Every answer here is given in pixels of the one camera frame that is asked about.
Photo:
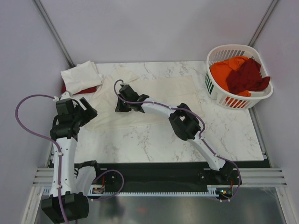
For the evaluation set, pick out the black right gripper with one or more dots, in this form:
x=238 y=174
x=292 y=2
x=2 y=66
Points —
x=119 y=108

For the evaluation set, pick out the green t shirt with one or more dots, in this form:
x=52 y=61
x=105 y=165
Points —
x=209 y=84

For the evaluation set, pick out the aluminium frame rail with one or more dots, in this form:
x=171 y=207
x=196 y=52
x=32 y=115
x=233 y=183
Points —
x=251 y=177

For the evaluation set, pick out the folded red t shirt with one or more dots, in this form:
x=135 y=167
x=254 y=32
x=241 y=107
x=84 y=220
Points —
x=79 y=87

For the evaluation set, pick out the orange t shirt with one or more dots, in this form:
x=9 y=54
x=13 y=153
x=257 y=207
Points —
x=221 y=70

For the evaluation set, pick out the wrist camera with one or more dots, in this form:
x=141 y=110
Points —
x=127 y=93
x=64 y=105

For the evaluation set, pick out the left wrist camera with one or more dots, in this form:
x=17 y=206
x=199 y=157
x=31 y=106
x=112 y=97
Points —
x=64 y=105

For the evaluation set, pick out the corner metal post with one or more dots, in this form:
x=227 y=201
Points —
x=263 y=22
x=53 y=31

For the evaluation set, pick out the left corner metal post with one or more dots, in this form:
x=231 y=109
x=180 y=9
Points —
x=53 y=31

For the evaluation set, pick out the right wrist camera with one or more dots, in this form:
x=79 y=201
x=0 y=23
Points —
x=127 y=93

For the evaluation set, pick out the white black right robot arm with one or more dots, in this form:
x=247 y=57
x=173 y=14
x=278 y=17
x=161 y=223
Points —
x=187 y=126

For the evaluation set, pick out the white slotted cable duct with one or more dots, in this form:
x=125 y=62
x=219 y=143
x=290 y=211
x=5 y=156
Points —
x=206 y=191

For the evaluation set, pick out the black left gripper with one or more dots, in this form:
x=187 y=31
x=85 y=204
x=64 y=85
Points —
x=89 y=113

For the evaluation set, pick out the dark red t shirt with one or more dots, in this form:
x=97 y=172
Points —
x=247 y=79

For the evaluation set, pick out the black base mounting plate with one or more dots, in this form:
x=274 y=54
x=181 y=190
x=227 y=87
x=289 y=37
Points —
x=161 y=176

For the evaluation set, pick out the right corner metal post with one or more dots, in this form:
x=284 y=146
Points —
x=263 y=22

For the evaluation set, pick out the cream white t shirt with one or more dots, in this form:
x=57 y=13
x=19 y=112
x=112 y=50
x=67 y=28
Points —
x=171 y=92

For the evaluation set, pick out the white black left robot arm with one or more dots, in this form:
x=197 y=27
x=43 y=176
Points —
x=68 y=194

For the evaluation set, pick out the folded white t shirt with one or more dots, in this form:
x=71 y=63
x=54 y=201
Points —
x=83 y=72

